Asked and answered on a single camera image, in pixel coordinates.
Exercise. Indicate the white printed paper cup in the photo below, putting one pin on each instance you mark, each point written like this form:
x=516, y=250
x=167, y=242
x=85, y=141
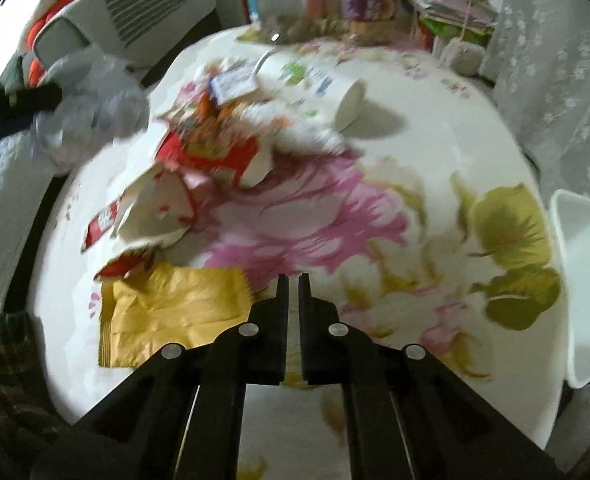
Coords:
x=310, y=85

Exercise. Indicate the yellow foil packet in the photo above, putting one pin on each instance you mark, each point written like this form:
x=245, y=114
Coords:
x=170, y=310

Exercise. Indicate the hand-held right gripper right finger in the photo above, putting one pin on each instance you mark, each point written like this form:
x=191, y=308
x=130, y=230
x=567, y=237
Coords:
x=312, y=335

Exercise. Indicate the orange cloth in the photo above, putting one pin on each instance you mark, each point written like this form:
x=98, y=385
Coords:
x=40, y=25

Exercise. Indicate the small red crumpled wrapper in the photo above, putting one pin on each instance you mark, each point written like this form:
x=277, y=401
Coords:
x=122, y=266

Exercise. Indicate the white plastic bin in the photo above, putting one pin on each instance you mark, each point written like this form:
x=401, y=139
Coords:
x=585, y=285

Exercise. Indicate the stack of papers and packets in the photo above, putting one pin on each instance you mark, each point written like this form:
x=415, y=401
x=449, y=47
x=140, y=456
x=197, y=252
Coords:
x=450, y=15

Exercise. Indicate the torn red white paper box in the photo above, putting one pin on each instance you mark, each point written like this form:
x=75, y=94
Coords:
x=150, y=210

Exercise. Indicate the small white pouch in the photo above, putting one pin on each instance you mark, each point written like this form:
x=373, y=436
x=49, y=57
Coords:
x=462, y=57

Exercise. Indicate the translucent white plastic bag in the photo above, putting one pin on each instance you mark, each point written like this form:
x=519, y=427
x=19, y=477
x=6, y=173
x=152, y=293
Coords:
x=95, y=105

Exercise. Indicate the clear jar with blue label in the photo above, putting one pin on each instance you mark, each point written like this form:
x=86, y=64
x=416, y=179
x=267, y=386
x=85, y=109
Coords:
x=280, y=0

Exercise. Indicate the person's plaid clothing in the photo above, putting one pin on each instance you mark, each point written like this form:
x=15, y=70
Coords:
x=10, y=400

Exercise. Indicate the white lace curtain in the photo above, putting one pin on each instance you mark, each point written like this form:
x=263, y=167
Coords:
x=555, y=85

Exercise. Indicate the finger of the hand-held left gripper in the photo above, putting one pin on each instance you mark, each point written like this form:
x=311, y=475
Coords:
x=30, y=100

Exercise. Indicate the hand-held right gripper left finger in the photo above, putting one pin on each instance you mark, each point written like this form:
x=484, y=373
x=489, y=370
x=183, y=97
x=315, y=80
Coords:
x=274, y=335

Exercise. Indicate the white air conditioner unit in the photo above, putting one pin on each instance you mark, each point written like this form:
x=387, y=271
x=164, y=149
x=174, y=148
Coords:
x=135, y=5

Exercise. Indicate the red snack wrapper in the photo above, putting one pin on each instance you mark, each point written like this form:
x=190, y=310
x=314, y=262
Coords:
x=210, y=157

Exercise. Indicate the white quilted cushion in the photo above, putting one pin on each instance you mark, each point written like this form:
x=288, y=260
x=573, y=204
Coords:
x=5, y=220

